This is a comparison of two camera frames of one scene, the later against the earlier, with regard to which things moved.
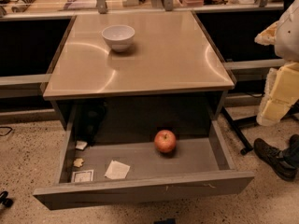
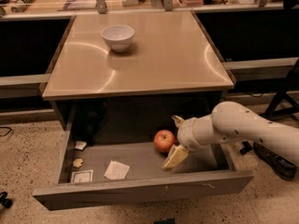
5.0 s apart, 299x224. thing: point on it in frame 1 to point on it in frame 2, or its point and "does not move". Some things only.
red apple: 164,141 does not move
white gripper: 288,37 to 186,134
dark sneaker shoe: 284,162 does not move
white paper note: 117,171 does not move
